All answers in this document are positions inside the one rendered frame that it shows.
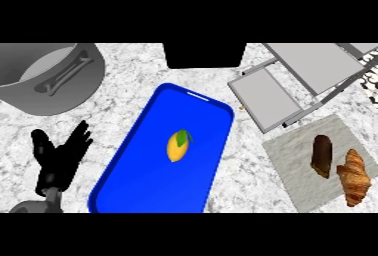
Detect grey pot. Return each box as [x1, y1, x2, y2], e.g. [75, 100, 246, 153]
[0, 43, 106, 117]

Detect black appliance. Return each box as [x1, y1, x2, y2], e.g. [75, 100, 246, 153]
[160, 43, 247, 70]

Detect dark brown sweet potato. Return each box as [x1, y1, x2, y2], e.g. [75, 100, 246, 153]
[309, 134, 333, 180]

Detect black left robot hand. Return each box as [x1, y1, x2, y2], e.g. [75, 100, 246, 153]
[29, 120, 94, 198]

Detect grey placemat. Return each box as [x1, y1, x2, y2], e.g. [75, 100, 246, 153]
[261, 113, 378, 213]

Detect grey tiered shelf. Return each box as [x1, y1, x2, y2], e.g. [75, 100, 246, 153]
[225, 43, 378, 135]

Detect blue tray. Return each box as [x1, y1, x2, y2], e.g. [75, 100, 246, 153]
[86, 82, 236, 214]

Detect golden brown croissant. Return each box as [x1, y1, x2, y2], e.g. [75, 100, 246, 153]
[335, 148, 373, 208]

